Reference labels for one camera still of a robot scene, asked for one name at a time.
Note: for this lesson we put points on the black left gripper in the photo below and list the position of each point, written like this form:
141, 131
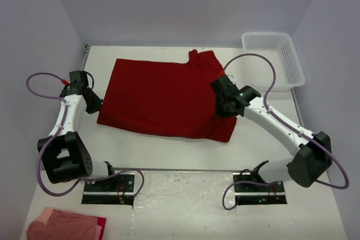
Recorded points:
96, 106

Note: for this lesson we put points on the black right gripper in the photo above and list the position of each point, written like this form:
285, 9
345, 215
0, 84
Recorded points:
219, 112

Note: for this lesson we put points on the red t-shirt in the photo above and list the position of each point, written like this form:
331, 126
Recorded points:
166, 98
101, 223

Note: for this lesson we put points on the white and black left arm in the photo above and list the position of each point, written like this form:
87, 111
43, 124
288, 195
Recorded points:
66, 157

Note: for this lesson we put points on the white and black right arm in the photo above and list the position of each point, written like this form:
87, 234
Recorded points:
309, 159

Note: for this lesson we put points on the folded red t-shirt in stack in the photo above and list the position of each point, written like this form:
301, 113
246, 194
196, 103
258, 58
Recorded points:
101, 223

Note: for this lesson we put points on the white perforated plastic basket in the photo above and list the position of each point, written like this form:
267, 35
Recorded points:
279, 49

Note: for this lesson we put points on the folded pink t-shirt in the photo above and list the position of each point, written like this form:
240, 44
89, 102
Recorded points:
59, 224

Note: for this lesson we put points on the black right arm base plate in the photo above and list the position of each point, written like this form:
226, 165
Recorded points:
249, 194

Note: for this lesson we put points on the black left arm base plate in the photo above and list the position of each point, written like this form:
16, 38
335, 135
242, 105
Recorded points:
115, 191

